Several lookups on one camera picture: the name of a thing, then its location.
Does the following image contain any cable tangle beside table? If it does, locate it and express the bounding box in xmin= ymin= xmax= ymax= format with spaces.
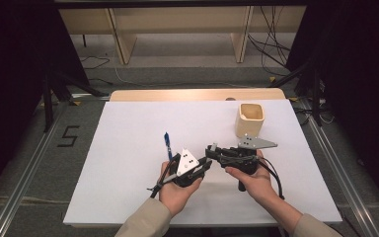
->
xmin=292 ymin=98 xmax=336 ymax=126

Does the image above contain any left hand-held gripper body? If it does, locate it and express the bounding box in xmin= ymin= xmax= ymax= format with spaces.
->
xmin=168 ymin=147 xmax=209 ymax=189

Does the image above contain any black looped floor cable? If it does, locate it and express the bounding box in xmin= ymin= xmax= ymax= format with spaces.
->
xmin=79 ymin=54 xmax=112 ymax=71

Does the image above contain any aluminium floor rail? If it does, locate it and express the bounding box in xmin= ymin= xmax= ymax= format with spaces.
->
xmin=0 ymin=102 xmax=67 ymax=237
xmin=299 ymin=98 xmax=379 ymax=237

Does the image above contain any light wooden background desk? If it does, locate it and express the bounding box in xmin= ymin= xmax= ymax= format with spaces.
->
xmin=58 ymin=5 xmax=308 ymax=65

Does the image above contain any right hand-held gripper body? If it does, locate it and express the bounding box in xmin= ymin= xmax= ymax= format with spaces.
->
xmin=217 ymin=132 xmax=279 ymax=193

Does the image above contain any person's right hand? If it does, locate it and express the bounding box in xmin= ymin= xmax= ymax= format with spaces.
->
xmin=224 ymin=149 xmax=279 ymax=202

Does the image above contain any black tripod stand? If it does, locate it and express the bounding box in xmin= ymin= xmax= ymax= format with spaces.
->
xmin=39 ymin=69 xmax=111 ymax=133
xmin=268 ymin=58 xmax=325 ymax=128

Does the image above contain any black hanging cable bundle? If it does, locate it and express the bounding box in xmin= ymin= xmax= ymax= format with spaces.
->
xmin=247 ymin=5 xmax=293 ymax=77

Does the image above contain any white table board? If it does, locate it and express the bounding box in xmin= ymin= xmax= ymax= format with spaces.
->
xmin=62 ymin=99 xmax=343 ymax=228

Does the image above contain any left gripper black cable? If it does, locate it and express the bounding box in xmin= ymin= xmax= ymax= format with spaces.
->
xmin=146 ymin=152 xmax=182 ymax=199

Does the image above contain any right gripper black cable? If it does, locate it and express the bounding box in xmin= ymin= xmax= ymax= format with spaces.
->
xmin=258 ymin=155 xmax=286 ymax=201

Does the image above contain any black curtain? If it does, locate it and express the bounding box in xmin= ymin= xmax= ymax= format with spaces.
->
xmin=285 ymin=0 xmax=379 ymax=208
xmin=0 ymin=0 xmax=91 ymax=206

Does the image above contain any short aluminium rail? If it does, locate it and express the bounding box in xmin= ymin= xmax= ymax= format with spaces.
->
xmin=69 ymin=92 xmax=112 ymax=101

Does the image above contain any beige pen holder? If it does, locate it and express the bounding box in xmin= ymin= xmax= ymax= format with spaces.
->
xmin=234 ymin=103 xmax=265 ymax=139

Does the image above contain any person's left hand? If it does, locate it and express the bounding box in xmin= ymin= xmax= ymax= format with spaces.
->
xmin=158 ymin=160 xmax=204 ymax=219

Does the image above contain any blue pen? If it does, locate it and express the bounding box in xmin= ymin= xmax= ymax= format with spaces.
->
xmin=163 ymin=131 xmax=174 ymax=162

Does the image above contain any beige floor cable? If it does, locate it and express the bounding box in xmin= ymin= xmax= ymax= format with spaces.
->
xmin=0 ymin=195 xmax=71 ymax=205

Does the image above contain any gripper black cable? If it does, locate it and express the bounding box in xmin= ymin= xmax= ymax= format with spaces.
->
xmin=146 ymin=152 xmax=182 ymax=199
xmin=258 ymin=155 xmax=286 ymax=201

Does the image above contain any light wooden table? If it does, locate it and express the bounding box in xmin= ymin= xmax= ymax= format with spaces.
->
xmin=109 ymin=87 xmax=287 ymax=103

